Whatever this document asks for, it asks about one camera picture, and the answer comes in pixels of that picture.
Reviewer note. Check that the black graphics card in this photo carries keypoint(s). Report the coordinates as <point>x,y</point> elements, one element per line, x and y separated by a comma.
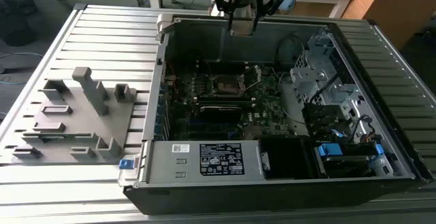
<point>222,114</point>

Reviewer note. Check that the green RAM stick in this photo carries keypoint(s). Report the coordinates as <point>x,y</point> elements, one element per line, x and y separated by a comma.
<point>56,137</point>

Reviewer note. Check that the grey parts rack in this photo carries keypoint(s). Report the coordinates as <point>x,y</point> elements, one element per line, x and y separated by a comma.
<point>86,127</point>

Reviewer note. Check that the pale blue teach pendant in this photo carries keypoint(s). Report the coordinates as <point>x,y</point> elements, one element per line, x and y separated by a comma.
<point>287,3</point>

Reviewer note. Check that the CPU socket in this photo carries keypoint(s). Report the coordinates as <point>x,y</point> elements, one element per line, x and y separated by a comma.
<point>226,86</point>

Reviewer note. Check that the wooden cabinet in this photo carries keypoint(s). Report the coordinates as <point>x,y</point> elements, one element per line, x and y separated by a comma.
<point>402,4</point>

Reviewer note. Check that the blue case latch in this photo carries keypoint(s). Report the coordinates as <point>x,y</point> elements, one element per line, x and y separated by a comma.
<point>126,164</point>

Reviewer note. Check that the green motherboard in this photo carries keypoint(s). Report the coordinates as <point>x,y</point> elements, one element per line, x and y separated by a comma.
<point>268,106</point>

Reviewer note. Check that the blue disk carrier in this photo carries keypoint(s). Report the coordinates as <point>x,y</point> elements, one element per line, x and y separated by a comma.
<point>330,149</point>

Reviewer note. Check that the black PC case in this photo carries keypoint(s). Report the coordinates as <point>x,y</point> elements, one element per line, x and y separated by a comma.
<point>238,201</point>

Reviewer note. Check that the metal drive cage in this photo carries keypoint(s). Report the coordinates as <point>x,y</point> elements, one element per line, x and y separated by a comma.
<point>307,76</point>

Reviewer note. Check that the brown chipset heatsink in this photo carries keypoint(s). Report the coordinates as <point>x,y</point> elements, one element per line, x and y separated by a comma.
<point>252,131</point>

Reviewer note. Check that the silver CPU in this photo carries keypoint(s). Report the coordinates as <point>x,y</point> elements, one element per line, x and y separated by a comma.
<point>243,26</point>

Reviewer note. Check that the grey power supply unit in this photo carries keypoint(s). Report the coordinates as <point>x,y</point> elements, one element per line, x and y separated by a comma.
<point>163,168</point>

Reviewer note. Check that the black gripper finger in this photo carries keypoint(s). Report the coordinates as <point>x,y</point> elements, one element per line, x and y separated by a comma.
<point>231,22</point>
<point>256,22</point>

